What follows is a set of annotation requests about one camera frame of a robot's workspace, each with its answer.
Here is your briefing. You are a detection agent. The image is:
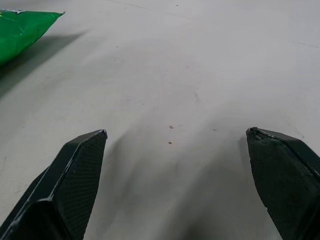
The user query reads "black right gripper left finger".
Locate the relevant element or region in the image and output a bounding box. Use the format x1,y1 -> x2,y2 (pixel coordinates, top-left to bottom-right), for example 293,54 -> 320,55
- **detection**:
0,129 -> 109,240

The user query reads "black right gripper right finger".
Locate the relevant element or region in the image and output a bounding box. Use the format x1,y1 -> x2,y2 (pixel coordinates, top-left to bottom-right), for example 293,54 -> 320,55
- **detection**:
245,127 -> 320,240

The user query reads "green plastic bag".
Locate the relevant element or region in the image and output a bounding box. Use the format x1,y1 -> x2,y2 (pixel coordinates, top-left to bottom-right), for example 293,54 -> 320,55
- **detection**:
0,8 -> 66,68

